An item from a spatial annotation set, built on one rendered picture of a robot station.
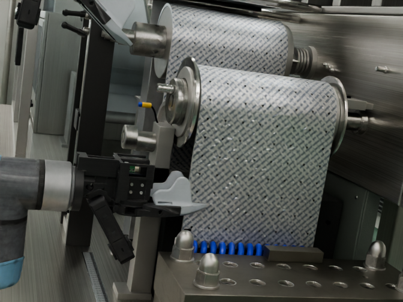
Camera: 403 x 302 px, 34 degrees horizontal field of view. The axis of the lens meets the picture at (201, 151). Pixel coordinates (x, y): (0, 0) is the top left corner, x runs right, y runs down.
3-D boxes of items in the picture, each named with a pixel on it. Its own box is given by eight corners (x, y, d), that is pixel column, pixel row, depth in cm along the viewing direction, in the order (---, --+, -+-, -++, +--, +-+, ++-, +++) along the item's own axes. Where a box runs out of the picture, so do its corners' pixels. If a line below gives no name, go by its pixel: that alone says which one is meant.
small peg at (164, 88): (155, 88, 105) (156, 81, 104) (171, 90, 106) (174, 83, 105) (156, 93, 104) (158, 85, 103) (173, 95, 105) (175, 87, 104)
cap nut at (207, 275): (189, 278, 91) (194, 247, 90) (214, 279, 92) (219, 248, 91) (197, 289, 87) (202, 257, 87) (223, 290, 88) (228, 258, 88)
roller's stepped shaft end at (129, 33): (99, 41, 127) (101, 24, 127) (130, 45, 129) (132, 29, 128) (102, 42, 124) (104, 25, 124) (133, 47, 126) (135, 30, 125)
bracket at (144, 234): (110, 288, 116) (131, 118, 111) (145, 289, 118) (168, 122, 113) (114, 300, 112) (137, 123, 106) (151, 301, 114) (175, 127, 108)
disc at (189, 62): (166, 138, 115) (177, 53, 112) (168, 138, 115) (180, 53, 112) (188, 156, 101) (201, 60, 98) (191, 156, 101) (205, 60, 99)
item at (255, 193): (178, 248, 106) (195, 136, 102) (309, 254, 113) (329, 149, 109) (179, 250, 105) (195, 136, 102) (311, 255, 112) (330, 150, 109)
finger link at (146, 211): (183, 209, 99) (126, 205, 97) (182, 219, 99) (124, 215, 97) (176, 200, 104) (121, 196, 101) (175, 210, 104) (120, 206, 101)
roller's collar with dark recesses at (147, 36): (128, 53, 131) (131, 21, 130) (156, 57, 133) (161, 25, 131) (133, 56, 125) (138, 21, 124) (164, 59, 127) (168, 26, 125)
